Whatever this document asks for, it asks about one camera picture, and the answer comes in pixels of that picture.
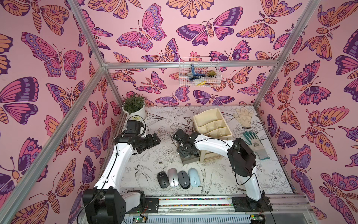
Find grey translucent bottom drawer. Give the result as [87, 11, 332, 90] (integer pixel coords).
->
[177, 146, 200, 165]

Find silver computer mouse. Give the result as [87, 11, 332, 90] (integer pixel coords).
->
[167, 168, 179, 188]

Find grey computer mouse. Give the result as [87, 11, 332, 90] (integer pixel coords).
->
[178, 170, 190, 189]

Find light blue computer mouse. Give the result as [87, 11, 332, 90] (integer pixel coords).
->
[188, 168, 200, 187]

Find cream drawer organizer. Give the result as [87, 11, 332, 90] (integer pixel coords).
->
[193, 108, 233, 163]

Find black computer mouse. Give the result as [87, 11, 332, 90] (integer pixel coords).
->
[157, 171, 170, 189]

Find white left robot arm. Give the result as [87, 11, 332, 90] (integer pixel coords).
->
[82, 118, 161, 224]

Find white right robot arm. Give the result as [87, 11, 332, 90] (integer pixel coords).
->
[171, 129, 273, 212]

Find white plant pot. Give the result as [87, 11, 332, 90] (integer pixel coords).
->
[124, 106, 147, 121]

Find green potted plant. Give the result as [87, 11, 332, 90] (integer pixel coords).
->
[123, 94, 145, 114]

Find green coated work glove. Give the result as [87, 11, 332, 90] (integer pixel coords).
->
[243, 131, 270, 160]

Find beige knit glove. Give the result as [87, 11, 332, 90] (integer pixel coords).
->
[233, 107, 253, 129]

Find blue toy in basket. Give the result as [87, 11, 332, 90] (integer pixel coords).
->
[189, 64, 205, 81]

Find white wire basket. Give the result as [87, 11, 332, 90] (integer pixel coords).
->
[178, 61, 222, 88]

